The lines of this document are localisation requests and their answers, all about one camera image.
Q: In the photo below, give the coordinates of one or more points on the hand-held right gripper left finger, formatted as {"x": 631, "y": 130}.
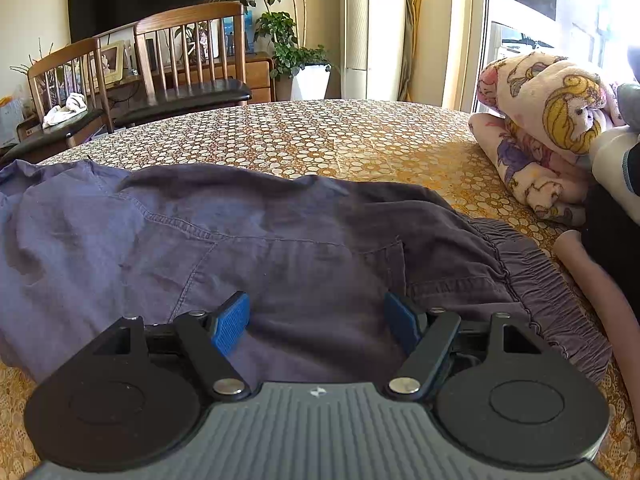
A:
{"x": 230, "y": 325}

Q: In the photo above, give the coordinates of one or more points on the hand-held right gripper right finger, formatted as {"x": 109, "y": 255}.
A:
{"x": 402, "y": 322}

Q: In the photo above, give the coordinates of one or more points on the purple pants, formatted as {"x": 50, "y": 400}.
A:
{"x": 250, "y": 240}

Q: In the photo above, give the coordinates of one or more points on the pink cloth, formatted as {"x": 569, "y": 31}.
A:
{"x": 600, "y": 300}

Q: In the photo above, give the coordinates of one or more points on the black garment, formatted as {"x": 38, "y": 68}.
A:
{"x": 615, "y": 230}

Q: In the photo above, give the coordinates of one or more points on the wooden chair with black seat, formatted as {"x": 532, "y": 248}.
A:
{"x": 65, "y": 130}
{"x": 200, "y": 92}

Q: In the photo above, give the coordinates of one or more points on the printed blanket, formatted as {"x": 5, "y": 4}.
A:
{"x": 540, "y": 110}

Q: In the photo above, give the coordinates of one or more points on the white grey garment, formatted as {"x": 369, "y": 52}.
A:
{"x": 612, "y": 155}

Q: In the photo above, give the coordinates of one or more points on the white crumpled cloth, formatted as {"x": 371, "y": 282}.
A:
{"x": 65, "y": 110}

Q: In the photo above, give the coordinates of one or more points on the green potted plant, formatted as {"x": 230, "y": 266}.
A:
{"x": 295, "y": 55}

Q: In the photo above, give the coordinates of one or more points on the glass balcony door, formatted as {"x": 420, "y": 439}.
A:
{"x": 465, "y": 35}

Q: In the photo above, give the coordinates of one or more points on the blue printed box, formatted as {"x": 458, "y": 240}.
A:
{"x": 235, "y": 30}

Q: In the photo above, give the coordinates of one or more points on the grey shopping bag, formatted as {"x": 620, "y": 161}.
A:
{"x": 10, "y": 120}

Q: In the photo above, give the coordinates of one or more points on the yellow curtain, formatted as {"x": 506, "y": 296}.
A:
{"x": 414, "y": 20}

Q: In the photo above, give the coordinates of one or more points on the white standing air conditioner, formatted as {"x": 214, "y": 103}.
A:
{"x": 357, "y": 20}

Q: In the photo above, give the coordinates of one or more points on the cream photo frame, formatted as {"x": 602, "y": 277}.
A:
{"x": 112, "y": 60}

